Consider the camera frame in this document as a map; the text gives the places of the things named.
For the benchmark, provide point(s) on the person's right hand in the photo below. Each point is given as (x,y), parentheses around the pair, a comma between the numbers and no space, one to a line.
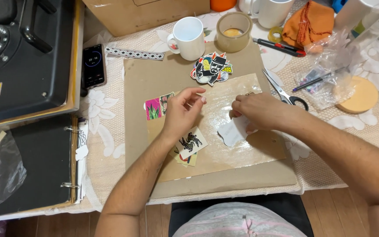
(261,110)

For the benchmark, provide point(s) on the person's left hand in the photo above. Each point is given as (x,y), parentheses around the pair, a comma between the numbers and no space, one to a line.
(179,113)

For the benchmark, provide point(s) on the person's right fingers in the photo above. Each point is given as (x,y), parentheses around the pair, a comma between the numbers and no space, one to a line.
(240,107)

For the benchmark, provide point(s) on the white sticker backing paper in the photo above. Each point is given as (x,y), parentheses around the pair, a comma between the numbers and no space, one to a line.
(233,131)

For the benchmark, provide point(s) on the clear tape covered cardboard sheet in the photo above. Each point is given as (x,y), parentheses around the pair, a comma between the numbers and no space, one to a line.
(222,138)

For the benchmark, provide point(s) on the large brown cardboard mat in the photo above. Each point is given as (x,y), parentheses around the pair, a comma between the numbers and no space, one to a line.
(209,131)

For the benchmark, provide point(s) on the pile of colourful character stickers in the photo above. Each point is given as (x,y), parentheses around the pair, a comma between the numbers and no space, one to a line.
(211,68)

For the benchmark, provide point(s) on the black lizard sticker card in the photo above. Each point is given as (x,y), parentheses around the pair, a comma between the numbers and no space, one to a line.
(191,142)

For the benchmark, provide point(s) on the red black utility knife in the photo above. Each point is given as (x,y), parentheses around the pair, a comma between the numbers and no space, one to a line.
(278,47)

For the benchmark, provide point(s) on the flower portrait sticker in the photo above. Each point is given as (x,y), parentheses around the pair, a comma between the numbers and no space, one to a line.
(165,102)

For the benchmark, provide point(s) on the wide clear tape roll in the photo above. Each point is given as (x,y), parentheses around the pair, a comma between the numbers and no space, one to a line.
(234,32)

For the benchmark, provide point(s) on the yellow sticker card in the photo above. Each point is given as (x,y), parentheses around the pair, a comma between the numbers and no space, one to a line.
(186,160)

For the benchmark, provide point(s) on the small yellow tape roll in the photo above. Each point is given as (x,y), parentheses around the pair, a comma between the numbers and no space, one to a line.
(275,34)

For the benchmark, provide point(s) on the black pen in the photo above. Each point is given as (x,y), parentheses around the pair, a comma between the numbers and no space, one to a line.
(317,79)

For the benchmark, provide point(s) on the white ceramic mug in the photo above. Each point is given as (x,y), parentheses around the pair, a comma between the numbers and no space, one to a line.
(188,38)
(270,11)

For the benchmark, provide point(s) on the pink plant sticker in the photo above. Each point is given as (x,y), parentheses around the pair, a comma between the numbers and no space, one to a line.
(153,109)

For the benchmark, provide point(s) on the clear plastic bag with beads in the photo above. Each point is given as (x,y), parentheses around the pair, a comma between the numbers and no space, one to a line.
(327,72)

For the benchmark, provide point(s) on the orange cup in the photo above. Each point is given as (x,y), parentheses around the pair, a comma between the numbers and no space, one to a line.
(223,4)

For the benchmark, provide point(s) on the orange cloth pouch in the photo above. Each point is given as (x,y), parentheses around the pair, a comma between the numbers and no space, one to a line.
(307,24)

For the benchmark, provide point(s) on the person's grey pink clothing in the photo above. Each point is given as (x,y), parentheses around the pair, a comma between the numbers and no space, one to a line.
(238,220)

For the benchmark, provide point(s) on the black white patterned strip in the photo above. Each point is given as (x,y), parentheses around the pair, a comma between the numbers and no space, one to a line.
(133,53)

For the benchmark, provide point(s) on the round cork coaster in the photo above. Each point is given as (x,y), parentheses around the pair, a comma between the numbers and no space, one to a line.
(360,97)

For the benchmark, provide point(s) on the brown cardboard box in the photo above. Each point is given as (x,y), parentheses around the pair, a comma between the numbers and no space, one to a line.
(143,14)

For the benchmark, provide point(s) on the white lace tablecloth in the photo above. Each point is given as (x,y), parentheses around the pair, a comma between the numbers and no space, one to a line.
(104,131)

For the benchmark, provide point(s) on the blue object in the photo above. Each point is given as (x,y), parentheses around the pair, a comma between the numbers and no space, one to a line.
(339,4)

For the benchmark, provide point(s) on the black smartphone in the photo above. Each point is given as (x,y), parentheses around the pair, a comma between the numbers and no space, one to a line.
(93,65)

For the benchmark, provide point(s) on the clear plastic bottle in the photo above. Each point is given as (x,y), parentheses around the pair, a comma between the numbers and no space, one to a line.
(376,26)

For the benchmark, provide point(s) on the black heat press machine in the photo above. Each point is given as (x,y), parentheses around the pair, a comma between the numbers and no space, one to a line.
(21,59)

